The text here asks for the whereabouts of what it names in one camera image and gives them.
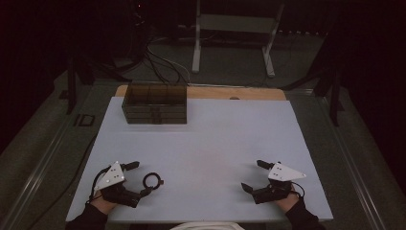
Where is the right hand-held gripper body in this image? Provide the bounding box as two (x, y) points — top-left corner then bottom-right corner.
(251, 162), (307, 205)

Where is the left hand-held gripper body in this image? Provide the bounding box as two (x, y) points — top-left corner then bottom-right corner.
(93, 160), (143, 209)

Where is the black ring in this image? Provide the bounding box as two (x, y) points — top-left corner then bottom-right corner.
(142, 172), (165, 192)

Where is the translucent bottom drawer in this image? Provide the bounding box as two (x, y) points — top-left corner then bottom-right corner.
(125, 118), (188, 126)

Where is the brown translucent drawer organizer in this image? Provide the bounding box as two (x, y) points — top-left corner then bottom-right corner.
(121, 82), (189, 126)

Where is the person's right hand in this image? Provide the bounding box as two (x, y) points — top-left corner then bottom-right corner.
(273, 191), (302, 214)

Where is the person's left hand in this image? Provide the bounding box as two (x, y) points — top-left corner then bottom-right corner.
(90, 191), (118, 216)

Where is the white foam board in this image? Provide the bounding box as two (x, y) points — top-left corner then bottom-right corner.
(65, 97), (334, 223)

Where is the person's white clothing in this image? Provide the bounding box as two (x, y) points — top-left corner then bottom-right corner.
(169, 221), (247, 230)

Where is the wooden table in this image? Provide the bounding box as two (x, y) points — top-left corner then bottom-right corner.
(114, 83), (287, 102)

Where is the black stand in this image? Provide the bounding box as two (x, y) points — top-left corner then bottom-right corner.
(64, 57), (98, 116)
(281, 32), (347, 127)

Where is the grey metal stand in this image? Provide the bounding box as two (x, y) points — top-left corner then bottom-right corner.
(191, 0), (285, 79)

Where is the left hand-held gripper cable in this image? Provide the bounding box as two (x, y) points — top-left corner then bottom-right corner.
(85, 165), (112, 205)

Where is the hand-held gripper cable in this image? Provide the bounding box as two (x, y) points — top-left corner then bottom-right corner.
(289, 181), (306, 198)
(85, 165), (112, 205)

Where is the right hand-held gripper cable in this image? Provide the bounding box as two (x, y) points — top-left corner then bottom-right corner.
(289, 181), (306, 198)

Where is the metal floor rail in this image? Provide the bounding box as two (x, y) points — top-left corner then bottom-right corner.
(0, 118), (73, 230)
(319, 95), (388, 230)

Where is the black floor cable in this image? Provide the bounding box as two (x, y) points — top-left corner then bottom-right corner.
(140, 47), (184, 85)

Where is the white floor cable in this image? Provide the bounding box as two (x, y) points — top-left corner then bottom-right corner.
(147, 35), (192, 84)

